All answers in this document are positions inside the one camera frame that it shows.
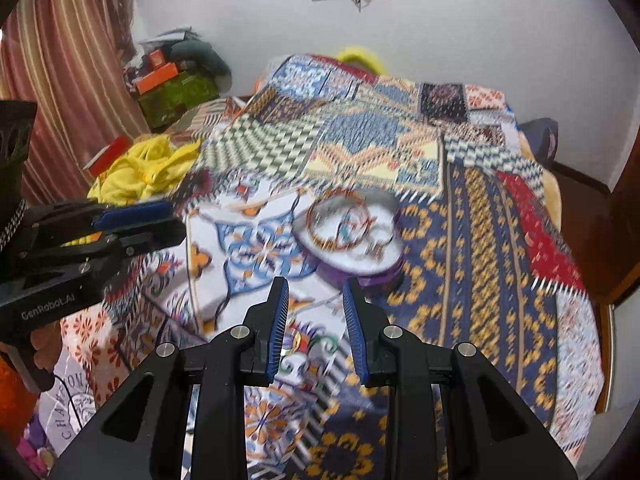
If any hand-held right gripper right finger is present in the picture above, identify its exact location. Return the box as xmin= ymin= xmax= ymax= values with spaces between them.
xmin=342 ymin=277 xmax=579 ymax=480

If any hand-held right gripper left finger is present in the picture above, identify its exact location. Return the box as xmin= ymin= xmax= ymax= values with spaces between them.
xmin=47 ymin=276 xmax=291 ymax=480

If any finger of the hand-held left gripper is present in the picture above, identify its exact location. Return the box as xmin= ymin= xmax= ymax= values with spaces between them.
xmin=30 ymin=198 xmax=174 ymax=242
xmin=19 ymin=219 xmax=187 ymax=277

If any purple heart-shaped box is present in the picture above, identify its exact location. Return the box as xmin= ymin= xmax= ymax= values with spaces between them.
xmin=292 ymin=192 xmax=405 ymax=294

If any silver bracelet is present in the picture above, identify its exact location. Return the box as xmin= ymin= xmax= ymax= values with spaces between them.
xmin=366 ymin=224 xmax=397 ymax=257

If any red beaded bangle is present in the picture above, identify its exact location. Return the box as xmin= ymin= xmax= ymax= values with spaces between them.
xmin=305 ymin=194 xmax=374 ymax=253

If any person's left hand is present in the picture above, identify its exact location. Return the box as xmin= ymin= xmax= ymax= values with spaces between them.
xmin=30 ymin=317 xmax=64 ymax=377

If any yellow cloth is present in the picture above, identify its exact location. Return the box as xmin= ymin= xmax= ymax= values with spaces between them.
xmin=87 ymin=134 xmax=202 ymax=207

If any orange floral bed sheet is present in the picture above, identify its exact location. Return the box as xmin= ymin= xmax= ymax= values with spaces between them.
xmin=59 ymin=304 xmax=128 ymax=403

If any white printed cloth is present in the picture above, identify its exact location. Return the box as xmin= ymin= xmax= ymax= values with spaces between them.
xmin=37 ymin=349 xmax=103 ymax=457

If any patchwork printed blanket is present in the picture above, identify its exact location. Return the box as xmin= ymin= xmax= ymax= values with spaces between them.
xmin=100 ymin=52 xmax=607 ymax=480

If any green patterned cloth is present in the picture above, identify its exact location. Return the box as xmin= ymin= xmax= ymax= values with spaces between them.
xmin=137 ymin=72 xmax=221 ymax=129

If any orange box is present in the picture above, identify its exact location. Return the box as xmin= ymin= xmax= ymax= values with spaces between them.
xmin=134 ymin=62 xmax=180 ymax=95

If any striped brown curtain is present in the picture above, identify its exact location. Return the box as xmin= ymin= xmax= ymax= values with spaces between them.
xmin=0 ymin=0 xmax=152 ymax=207

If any pink cloth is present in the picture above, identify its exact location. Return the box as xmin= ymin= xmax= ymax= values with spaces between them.
xmin=14 ymin=410 xmax=57 ymax=477

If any pile of clothes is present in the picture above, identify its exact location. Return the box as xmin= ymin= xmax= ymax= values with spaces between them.
xmin=122 ymin=24 xmax=234 ymax=97

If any dark blue bag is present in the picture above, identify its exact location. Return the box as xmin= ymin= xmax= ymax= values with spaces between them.
xmin=517 ymin=117 xmax=559 ymax=164

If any yellow fuzzy object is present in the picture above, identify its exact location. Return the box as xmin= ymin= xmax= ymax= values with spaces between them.
xmin=335 ymin=45 xmax=389 ymax=74

